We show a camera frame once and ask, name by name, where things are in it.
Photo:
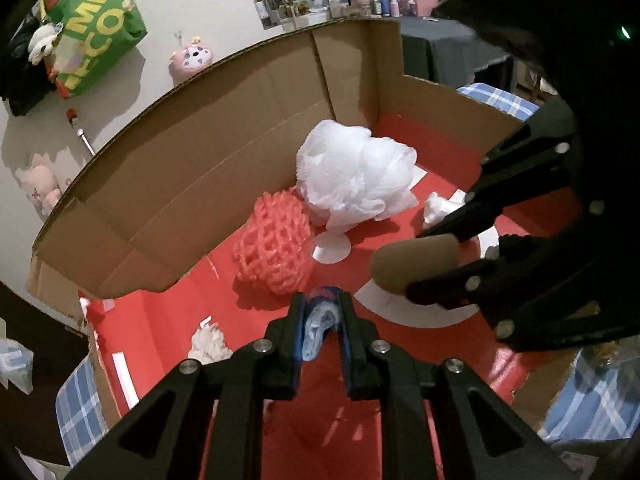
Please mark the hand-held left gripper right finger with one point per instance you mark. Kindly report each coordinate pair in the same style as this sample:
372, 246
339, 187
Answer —
345, 340

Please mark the pink plush animal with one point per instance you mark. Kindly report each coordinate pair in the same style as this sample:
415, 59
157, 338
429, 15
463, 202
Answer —
42, 182

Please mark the white crumpled tissue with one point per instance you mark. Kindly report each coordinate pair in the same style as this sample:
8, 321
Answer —
440, 207

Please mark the white plastic bag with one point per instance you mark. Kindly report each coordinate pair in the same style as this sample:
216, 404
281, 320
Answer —
15, 362

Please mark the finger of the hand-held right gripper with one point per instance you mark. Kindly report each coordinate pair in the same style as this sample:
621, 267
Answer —
540, 285
515, 180

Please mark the cardboard box with red inside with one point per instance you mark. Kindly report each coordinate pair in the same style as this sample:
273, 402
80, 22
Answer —
225, 160

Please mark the green tote bag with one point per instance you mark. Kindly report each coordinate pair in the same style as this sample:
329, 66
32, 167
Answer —
95, 30

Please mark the white mesh bath pouf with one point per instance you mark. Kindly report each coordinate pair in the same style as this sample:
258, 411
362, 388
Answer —
355, 170

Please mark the dark bag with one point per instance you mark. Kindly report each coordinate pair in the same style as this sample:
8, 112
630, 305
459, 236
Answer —
22, 85

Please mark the small white plush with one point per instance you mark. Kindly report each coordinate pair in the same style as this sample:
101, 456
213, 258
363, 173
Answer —
42, 42

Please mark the red foam net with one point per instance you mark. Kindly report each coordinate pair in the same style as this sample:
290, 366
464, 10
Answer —
275, 240

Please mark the clear plastic bag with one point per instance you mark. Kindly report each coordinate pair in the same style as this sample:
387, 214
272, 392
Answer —
320, 322

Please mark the round pink plush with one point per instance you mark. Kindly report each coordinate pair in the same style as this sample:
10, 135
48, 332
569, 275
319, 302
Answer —
192, 57

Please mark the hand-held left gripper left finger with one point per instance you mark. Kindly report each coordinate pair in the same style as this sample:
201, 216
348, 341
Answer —
300, 330

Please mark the dark table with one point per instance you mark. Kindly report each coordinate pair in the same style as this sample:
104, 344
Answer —
445, 50

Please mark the blue plaid blanket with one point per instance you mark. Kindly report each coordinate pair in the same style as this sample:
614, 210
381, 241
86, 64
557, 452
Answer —
82, 410

